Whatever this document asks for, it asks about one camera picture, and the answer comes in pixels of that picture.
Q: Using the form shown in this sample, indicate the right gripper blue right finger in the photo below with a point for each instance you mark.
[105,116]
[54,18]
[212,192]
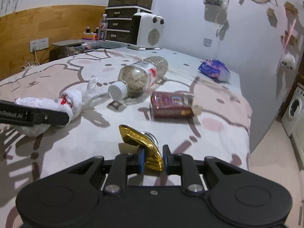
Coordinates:
[169,161]

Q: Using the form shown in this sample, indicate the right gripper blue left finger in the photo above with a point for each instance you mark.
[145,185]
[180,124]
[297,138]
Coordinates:
[140,160]

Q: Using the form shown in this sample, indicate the gold foil wrapper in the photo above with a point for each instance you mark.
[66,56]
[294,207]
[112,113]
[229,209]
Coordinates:
[152,158]

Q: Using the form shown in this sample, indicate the red cigarette box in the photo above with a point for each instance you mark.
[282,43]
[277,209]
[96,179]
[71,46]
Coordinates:
[171,105]

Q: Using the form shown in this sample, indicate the white plastic bag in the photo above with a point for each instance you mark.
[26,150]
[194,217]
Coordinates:
[71,101]

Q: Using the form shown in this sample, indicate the clear plastic bottle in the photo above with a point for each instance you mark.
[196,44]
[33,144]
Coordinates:
[135,79]

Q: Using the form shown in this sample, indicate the pink cartoon blanket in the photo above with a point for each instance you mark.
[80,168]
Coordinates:
[96,130]

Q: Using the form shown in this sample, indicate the white bed platform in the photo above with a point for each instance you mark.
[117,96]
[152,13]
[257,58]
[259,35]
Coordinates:
[222,115]

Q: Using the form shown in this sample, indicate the purple tissue pack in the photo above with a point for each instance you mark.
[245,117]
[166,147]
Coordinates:
[215,70]

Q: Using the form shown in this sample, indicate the white space heater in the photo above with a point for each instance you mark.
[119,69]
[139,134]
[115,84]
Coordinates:
[145,31]

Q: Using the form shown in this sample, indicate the upright water bottle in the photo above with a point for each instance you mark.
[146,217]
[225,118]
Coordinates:
[102,31]

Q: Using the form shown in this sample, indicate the white washing machine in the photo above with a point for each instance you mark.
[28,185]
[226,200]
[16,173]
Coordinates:
[294,111]

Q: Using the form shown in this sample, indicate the black drawer organizer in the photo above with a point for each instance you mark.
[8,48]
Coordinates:
[119,21]

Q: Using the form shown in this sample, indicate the white wall socket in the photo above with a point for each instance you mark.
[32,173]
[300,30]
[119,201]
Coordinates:
[40,44]

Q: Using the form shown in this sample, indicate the white plush wall toy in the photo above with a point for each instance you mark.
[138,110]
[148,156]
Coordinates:
[288,61]

